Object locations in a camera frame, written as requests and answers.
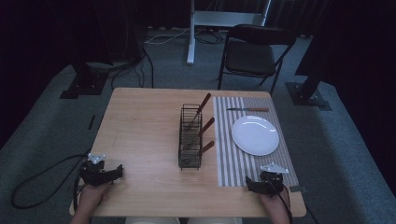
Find black folding chair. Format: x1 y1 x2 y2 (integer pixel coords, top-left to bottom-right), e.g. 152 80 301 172
217 23 297 96

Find person's right hand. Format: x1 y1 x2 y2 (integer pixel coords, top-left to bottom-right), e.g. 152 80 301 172
260 188 291 218

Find black floor cables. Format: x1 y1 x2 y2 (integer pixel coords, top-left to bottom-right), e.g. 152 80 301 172
109 31 225 91

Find wooden-handled knife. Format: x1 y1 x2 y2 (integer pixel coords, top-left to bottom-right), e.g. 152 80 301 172
225 106 270 113

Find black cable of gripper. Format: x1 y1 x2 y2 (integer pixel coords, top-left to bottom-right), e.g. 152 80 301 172
268 177 294 224
10 153 92 210

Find white floor cable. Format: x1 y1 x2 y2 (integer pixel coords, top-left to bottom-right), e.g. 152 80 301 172
144 27 191 45

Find white round plate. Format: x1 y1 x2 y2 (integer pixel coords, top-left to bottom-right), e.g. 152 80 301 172
231 115 280 157

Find grey striped placemat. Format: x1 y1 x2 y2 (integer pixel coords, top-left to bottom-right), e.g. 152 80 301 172
212 95 300 188

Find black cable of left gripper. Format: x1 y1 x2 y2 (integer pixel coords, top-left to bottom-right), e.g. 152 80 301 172
10 153 92 210

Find person's left hand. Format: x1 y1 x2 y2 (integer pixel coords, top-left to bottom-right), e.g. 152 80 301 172
77 182 114 216

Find black wire cutlery rack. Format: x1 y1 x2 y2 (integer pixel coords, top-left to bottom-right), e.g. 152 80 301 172
177 104 204 171

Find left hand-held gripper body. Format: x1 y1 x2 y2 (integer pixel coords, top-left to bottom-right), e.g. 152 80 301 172
78 152 110 188

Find black stand with base plate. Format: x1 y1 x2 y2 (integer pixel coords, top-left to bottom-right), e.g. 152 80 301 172
285 36 332 112
59 60 110 100

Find wooden-handled fork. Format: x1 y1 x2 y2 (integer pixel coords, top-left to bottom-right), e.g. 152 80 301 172
186 92 212 131
182 117 216 151
181 140 216 166

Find white metal desk frame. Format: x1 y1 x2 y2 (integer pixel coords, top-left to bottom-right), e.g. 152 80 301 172
186 0 273 65

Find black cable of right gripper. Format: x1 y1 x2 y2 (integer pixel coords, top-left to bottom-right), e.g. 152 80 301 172
268 177 294 224

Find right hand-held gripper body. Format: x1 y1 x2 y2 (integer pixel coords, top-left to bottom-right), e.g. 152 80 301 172
257 162 290 198

